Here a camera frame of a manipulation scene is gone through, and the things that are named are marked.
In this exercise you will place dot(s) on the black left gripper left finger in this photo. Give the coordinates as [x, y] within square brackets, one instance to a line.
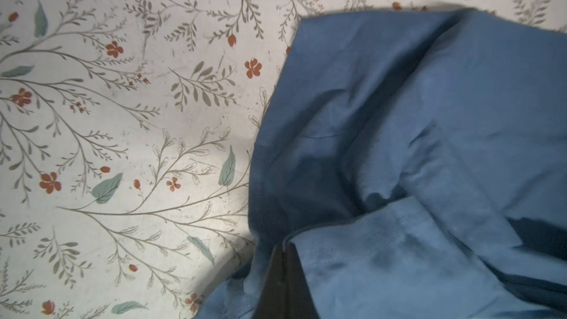
[270, 292]

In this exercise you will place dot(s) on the blue t shirt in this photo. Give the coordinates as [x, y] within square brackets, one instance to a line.
[417, 164]

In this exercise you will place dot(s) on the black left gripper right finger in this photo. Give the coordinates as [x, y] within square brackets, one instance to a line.
[298, 302]

